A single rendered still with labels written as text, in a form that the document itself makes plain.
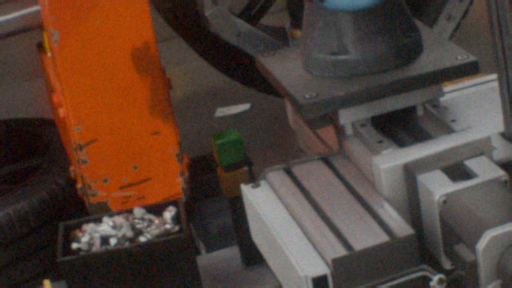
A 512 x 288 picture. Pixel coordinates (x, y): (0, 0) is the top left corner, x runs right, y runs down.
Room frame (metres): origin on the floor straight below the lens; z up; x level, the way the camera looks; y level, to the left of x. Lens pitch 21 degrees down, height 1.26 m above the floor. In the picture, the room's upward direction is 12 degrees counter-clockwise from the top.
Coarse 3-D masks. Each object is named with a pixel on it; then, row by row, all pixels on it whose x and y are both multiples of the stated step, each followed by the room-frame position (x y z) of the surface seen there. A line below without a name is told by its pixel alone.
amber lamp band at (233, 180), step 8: (240, 168) 1.66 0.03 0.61; (248, 168) 1.67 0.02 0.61; (224, 176) 1.66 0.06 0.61; (232, 176) 1.66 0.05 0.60; (240, 176) 1.66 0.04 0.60; (248, 176) 1.66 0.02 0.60; (224, 184) 1.66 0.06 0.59; (232, 184) 1.66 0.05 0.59; (240, 184) 1.66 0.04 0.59; (248, 184) 1.66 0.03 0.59; (224, 192) 1.67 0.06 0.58; (232, 192) 1.66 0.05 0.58; (240, 192) 1.66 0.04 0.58
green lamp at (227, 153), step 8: (232, 128) 1.70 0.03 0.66; (216, 136) 1.68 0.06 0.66; (224, 136) 1.67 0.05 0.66; (232, 136) 1.66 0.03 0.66; (240, 136) 1.66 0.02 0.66; (216, 144) 1.66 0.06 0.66; (224, 144) 1.66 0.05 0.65; (232, 144) 1.66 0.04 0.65; (240, 144) 1.66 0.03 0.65; (216, 152) 1.66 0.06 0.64; (224, 152) 1.66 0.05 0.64; (232, 152) 1.66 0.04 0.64; (240, 152) 1.66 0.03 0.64; (216, 160) 1.68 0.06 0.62; (224, 160) 1.66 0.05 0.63; (232, 160) 1.66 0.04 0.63; (240, 160) 1.66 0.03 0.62
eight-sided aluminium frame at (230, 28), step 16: (208, 0) 1.97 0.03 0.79; (224, 0) 1.97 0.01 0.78; (432, 0) 2.11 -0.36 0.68; (448, 0) 2.06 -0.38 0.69; (464, 0) 2.06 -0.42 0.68; (208, 16) 1.96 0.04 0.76; (224, 16) 1.97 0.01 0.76; (432, 16) 2.09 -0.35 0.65; (448, 16) 2.10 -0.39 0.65; (224, 32) 1.97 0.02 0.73; (240, 32) 1.99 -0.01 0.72; (256, 32) 1.98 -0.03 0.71; (448, 32) 2.05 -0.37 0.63; (240, 48) 1.98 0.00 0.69; (256, 48) 1.99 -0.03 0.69; (272, 48) 1.99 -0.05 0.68
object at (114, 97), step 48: (48, 0) 1.77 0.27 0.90; (96, 0) 1.78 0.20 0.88; (144, 0) 1.80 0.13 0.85; (96, 48) 1.78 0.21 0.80; (144, 48) 1.80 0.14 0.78; (96, 96) 1.78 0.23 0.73; (144, 96) 1.79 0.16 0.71; (96, 144) 1.77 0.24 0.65; (144, 144) 1.79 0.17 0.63; (96, 192) 1.77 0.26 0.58; (144, 192) 1.78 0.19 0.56
